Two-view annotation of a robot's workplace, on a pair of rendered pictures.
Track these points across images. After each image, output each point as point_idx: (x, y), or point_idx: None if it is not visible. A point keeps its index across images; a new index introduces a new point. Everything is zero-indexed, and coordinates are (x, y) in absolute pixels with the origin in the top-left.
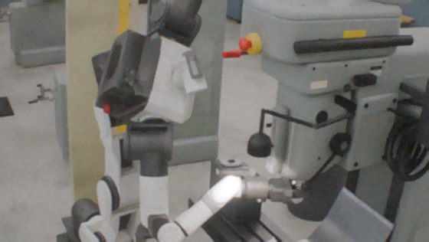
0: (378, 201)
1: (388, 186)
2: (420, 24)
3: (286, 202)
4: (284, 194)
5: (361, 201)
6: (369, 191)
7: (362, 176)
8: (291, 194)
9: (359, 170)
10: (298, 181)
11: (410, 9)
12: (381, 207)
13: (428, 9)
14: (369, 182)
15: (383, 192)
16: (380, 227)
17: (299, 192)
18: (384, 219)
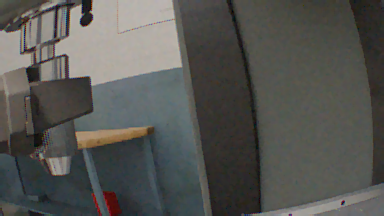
0: (350, 158)
1: (363, 83)
2: (166, 133)
3: (20, 134)
4: (4, 94)
5: (295, 209)
6: (314, 156)
7: (275, 127)
8: (26, 81)
9: (254, 112)
10: (41, 33)
11: (138, 113)
12: (360, 170)
13: (174, 95)
14: (307, 126)
15: (356, 118)
16: (373, 215)
17: (54, 85)
18: (377, 190)
